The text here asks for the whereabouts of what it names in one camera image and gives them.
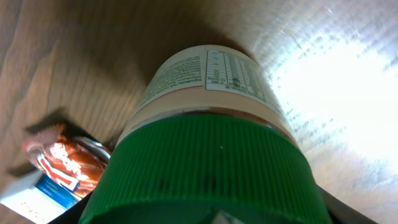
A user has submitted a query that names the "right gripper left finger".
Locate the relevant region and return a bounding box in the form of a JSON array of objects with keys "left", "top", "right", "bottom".
[{"left": 49, "top": 193, "right": 92, "bottom": 224}]

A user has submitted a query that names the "white Panadol box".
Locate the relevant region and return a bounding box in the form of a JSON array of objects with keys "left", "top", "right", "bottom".
[{"left": 1, "top": 170, "right": 80, "bottom": 223}]

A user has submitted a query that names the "red Top candy wrapper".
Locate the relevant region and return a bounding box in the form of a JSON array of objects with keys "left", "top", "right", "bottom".
[{"left": 22, "top": 123, "right": 111, "bottom": 198}]

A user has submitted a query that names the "green lid jar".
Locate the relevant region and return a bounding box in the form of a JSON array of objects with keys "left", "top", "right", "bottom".
[{"left": 80, "top": 45, "right": 331, "bottom": 223}]

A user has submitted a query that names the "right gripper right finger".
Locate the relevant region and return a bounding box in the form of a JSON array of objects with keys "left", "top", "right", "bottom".
[{"left": 318, "top": 186, "right": 377, "bottom": 224}]

